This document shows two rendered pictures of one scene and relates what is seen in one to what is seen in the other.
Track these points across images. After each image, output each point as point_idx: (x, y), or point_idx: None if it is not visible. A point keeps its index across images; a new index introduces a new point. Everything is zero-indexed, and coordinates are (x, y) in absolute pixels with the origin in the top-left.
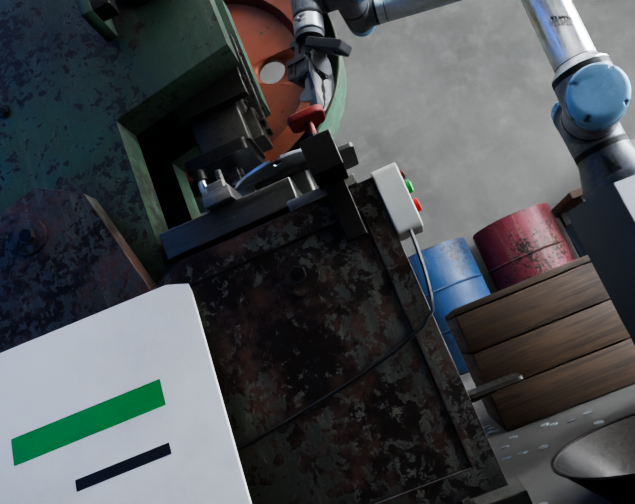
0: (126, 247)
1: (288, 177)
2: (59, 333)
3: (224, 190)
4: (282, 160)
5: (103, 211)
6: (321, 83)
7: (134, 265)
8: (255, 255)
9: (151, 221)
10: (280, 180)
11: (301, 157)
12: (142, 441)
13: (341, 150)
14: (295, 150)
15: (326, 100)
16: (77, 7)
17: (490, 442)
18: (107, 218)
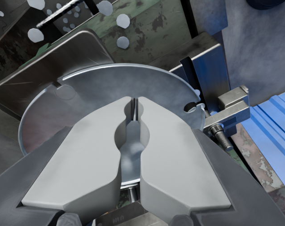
0: (243, 142)
1: (221, 43)
2: None
3: (248, 91)
4: (189, 100)
5: (260, 177)
6: (143, 154)
7: (240, 123)
8: None
9: (234, 156)
10: (223, 51)
11: (162, 92)
12: None
13: (105, 46)
14: (188, 84)
15: (120, 104)
16: None
17: (20, 1)
18: (257, 169)
